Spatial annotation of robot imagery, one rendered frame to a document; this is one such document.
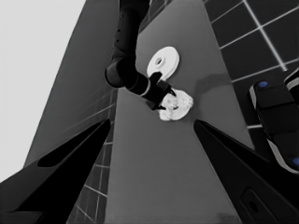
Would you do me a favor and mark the large thick white disc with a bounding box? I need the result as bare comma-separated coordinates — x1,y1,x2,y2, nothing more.
146,46,181,82

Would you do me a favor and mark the round white carrier with pins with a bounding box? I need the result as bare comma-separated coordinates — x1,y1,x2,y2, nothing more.
158,89,194,122

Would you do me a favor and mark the dark robot body block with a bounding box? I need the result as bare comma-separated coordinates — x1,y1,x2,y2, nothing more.
248,66,299,175

